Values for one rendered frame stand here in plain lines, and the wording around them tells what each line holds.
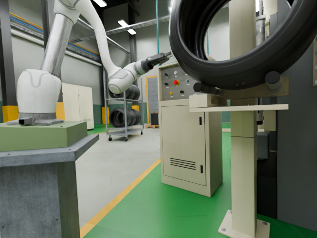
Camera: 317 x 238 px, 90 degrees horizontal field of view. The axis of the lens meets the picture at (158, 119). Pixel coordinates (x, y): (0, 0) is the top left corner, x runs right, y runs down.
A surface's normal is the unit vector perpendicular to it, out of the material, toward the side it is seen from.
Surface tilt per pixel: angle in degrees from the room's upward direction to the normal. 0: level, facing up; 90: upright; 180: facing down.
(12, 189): 90
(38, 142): 90
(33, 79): 73
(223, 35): 90
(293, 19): 96
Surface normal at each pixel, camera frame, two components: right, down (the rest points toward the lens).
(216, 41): -0.33, 0.06
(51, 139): 0.18, 0.04
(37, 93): 0.55, 0.04
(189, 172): -0.60, 0.07
